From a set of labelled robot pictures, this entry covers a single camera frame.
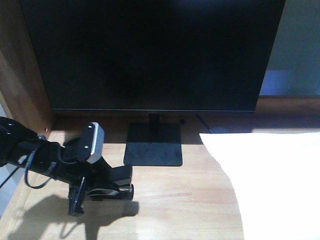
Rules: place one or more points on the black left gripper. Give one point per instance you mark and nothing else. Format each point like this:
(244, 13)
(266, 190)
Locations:
(70, 164)

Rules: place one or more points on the black stapler with orange button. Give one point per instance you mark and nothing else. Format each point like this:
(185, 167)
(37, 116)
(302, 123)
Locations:
(112, 185)

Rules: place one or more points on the white paper sheet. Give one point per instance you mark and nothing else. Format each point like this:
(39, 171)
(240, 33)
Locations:
(276, 180)

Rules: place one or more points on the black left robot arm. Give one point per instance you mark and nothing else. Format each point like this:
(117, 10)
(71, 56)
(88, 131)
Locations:
(16, 143)

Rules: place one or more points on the wooden shelf unit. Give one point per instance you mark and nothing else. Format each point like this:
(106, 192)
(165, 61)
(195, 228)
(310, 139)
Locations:
(22, 93)

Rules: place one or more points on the black computer monitor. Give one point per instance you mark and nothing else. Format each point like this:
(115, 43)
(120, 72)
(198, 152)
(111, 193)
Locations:
(154, 56)

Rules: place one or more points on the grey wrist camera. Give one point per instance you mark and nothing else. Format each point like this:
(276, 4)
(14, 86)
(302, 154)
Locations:
(90, 144)

